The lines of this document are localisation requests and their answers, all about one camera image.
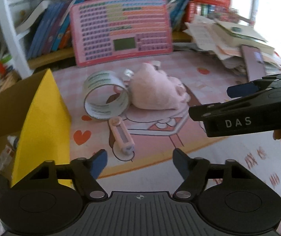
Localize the pink utility knife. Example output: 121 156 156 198
108 116 135 155

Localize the pink plush toy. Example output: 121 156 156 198
129 62 191 110

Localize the black smartphone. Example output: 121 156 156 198
240 45 266 82

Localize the stack of papers and books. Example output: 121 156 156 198
184 15 281 80

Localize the clear tape roll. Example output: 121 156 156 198
83 70 130 120

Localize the yellow cardboard box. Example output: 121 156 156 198
0 69 71 185

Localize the pink cartoon desk mat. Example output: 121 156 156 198
51 50 281 234

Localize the pink learning keyboard toy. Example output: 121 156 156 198
69 0 172 67

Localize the row of blue books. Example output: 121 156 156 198
26 0 88 60

